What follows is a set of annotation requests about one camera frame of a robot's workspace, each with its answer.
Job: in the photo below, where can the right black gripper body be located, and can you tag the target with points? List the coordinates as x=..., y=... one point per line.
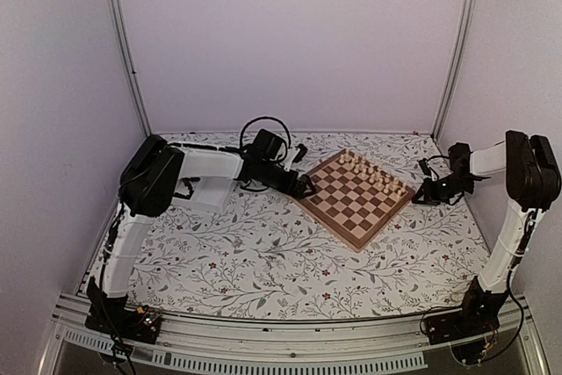
x=451, y=188

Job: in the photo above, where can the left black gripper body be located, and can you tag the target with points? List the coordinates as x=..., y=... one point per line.
x=277, y=183

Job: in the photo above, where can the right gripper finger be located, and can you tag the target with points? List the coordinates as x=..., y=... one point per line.
x=425, y=202
x=421, y=196

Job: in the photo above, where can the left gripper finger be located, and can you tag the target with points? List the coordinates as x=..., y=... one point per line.
x=300, y=192
x=308, y=185

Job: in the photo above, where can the wooden chess board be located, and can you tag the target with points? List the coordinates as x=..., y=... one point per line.
x=355, y=198

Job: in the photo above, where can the white plastic tray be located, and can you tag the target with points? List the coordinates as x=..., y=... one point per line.
x=211, y=195

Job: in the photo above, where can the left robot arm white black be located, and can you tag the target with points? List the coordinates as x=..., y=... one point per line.
x=162, y=174

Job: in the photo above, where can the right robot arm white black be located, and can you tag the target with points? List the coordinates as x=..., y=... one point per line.
x=532, y=182

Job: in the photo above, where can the dark chess pieces in tray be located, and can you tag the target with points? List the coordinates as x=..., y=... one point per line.
x=186, y=187

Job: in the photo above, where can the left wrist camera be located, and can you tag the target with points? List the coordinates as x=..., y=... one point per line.
x=294, y=155

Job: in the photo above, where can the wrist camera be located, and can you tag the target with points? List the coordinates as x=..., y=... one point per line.
x=427, y=170
x=294, y=155

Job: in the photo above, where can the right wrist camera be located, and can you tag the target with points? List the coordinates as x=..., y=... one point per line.
x=427, y=170

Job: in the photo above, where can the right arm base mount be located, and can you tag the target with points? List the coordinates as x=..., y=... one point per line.
x=461, y=326

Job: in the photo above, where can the aluminium front rail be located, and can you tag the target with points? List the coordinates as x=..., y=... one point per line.
x=198, y=344

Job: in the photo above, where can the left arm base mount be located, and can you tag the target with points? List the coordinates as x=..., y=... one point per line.
x=142, y=324

